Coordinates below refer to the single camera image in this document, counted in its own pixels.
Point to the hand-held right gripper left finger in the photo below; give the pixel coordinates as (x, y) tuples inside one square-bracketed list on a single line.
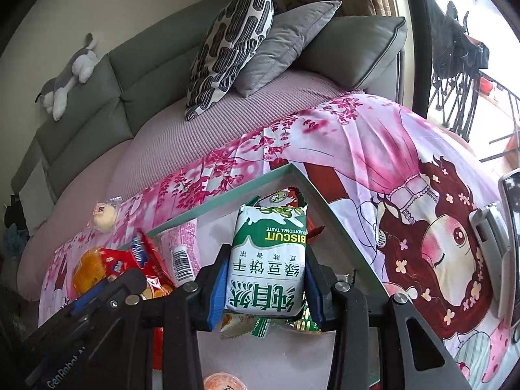
[(215, 292)]

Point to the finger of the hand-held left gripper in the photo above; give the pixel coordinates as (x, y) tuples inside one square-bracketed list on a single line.
[(91, 297)]

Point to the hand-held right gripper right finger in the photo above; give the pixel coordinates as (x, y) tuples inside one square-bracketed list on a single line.
[(315, 300)]

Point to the green and white biscuit packet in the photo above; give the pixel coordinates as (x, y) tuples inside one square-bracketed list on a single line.
[(264, 268)]

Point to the pink snack packet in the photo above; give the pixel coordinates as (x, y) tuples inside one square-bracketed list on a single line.
[(180, 248)]

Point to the white box with teal rim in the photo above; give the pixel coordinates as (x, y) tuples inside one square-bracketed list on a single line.
[(284, 361)]

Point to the red orange snack packet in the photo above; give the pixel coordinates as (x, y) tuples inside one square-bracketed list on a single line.
[(157, 345)]

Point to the green cake packet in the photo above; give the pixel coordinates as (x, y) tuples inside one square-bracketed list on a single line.
[(282, 199)]

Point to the orange cake packet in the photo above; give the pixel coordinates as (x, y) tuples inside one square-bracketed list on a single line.
[(89, 272)]

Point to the small clear wrapped cake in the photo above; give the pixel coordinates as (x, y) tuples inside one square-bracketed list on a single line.
[(103, 217)]

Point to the teal cloth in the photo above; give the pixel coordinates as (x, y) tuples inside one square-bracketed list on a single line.
[(12, 237)]

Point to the dark clothes pile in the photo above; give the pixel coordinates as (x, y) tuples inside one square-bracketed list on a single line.
[(14, 211)]

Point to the light grey pillow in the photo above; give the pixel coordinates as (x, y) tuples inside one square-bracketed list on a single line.
[(34, 195)]

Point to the pink sofa cover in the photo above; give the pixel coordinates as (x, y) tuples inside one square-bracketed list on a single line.
[(195, 138)]

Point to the printed cartoon blanket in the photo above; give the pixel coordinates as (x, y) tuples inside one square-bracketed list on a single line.
[(365, 138)]

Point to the silver metal stand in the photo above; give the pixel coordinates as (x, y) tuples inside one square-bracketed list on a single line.
[(489, 231)]

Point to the grey and white plush toy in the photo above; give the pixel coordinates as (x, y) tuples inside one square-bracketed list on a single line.
[(69, 77)]

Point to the grey sofa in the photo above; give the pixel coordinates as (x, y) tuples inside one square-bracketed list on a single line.
[(154, 77)]

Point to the black and white patterned pillow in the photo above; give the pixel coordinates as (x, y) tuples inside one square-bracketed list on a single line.
[(227, 48)]

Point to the black folding chair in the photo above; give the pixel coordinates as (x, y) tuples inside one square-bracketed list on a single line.
[(455, 48)]

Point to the black window frame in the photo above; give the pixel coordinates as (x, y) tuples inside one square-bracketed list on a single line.
[(418, 48)]

